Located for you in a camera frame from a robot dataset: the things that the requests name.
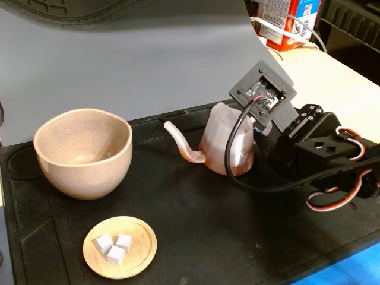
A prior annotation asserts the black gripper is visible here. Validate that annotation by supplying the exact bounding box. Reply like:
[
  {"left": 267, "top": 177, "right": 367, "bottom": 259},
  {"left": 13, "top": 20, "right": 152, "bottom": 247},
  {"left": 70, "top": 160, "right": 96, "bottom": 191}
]
[{"left": 252, "top": 103, "right": 357, "bottom": 181}]

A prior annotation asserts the translucent pink gooseneck kettle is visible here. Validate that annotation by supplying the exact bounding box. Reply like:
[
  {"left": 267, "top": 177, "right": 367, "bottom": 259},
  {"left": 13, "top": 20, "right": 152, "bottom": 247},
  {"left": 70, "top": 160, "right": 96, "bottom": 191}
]
[{"left": 163, "top": 102, "right": 273, "bottom": 176}]

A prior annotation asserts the black rubber work mat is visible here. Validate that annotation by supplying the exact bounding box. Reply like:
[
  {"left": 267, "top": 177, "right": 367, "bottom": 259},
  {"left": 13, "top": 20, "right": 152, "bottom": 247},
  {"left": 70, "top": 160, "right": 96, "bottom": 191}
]
[{"left": 0, "top": 99, "right": 380, "bottom": 285}]

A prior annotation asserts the red printed cardboard box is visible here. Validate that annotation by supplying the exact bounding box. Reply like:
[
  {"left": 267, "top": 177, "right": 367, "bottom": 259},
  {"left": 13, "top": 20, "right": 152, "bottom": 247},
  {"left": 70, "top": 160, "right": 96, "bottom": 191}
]
[{"left": 255, "top": 0, "right": 323, "bottom": 53}]

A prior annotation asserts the black plastic crate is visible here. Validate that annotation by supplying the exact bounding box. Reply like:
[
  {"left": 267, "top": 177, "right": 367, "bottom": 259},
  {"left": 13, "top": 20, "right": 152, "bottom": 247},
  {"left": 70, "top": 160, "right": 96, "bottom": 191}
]
[{"left": 313, "top": 0, "right": 380, "bottom": 87}]

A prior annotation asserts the round wooden saucer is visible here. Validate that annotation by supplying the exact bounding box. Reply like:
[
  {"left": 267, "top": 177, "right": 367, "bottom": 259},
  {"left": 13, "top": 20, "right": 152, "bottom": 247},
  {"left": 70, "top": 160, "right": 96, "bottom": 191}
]
[{"left": 82, "top": 216, "right": 158, "bottom": 280}]

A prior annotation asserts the smooth grey backdrop sheet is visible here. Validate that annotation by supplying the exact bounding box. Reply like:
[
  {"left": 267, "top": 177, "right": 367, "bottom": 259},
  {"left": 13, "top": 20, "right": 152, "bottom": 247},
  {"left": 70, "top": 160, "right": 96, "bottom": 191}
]
[{"left": 0, "top": 0, "right": 293, "bottom": 148}]

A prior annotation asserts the small white cube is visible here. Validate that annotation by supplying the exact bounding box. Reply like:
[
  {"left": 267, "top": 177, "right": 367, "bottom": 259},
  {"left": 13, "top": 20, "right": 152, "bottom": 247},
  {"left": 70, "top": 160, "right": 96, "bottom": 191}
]
[
  {"left": 115, "top": 233, "right": 133, "bottom": 254},
  {"left": 94, "top": 233, "right": 114, "bottom": 255},
  {"left": 106, "top": 245, "right": 126, "bottom": 266}
]

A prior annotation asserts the beige speckled ceramic bowl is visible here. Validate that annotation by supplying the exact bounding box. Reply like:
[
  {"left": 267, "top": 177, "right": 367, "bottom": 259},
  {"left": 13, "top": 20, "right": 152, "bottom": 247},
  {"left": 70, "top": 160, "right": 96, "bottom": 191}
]
[{"left": 33, "top": 108, "right": 134, "bottom": 201}]

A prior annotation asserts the grey ribbed rubber mat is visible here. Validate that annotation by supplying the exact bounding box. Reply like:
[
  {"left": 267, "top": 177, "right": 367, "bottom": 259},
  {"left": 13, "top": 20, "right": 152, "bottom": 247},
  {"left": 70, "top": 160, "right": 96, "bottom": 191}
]
[{"left": 0, "top": 0, "right": 152, "bottom": 30}]

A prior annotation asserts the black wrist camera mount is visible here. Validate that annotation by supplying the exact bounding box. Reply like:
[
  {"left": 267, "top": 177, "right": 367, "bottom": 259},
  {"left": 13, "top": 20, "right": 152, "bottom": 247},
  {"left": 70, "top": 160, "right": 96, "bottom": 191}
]
[{"left": 229, "top": 60, "right": 298, "bottom": 126}]

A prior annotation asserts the red white black servo wire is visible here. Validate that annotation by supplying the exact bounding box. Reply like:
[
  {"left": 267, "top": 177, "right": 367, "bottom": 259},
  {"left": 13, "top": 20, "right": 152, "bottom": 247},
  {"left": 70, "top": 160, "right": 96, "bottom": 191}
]
[
  {"left": 336, "top": 126, "right": 366, "bottom": 162},
  {"left": 306, "top": 167, "right": 373, "bottom": 212}
]

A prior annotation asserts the flat white strap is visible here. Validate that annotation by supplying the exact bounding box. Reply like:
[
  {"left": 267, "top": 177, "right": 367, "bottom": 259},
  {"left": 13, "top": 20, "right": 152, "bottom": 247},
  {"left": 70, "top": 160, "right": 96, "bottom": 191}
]
[{"left": 251, "top": 16, "right": 320, "bottom": 50}]

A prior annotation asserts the grey braided cable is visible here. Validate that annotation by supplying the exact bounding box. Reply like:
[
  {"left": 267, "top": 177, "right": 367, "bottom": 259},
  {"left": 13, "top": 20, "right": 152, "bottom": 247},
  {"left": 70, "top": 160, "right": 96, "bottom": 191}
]
[{"left": 286, "top": 8, "right": 328, "bottom": 54}]

